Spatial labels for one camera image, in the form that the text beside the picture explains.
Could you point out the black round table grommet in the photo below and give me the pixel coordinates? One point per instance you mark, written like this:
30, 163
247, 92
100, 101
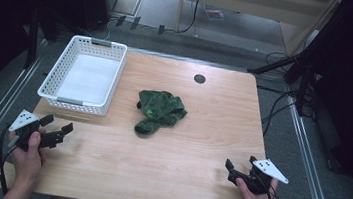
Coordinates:
199, 79

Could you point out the white plastic basket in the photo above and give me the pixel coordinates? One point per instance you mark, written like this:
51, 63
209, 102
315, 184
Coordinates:
88, 77

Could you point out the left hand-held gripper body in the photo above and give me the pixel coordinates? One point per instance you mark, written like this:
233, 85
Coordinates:
26, 131

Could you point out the black upright stand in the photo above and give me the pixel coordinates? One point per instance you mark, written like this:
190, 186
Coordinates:
32, 42

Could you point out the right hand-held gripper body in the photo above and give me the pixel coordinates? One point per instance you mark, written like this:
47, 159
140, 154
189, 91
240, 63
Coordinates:
261, 178

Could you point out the person's left hand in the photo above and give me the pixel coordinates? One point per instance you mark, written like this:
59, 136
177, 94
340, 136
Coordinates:
28, 161

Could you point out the red printed paper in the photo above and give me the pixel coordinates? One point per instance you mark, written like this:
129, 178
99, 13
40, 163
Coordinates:
214, 14

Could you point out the dark green cloth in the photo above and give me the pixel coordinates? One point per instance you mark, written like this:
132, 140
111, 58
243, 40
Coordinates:
159, 111

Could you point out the black tripod stand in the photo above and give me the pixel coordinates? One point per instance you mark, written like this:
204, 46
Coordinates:
297, 63

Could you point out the light wooden shelf unit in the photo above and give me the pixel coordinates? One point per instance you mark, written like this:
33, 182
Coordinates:
259, 3

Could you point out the black floor clip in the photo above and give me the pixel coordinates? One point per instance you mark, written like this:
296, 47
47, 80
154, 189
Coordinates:
161, 29
135, 23
120, 20

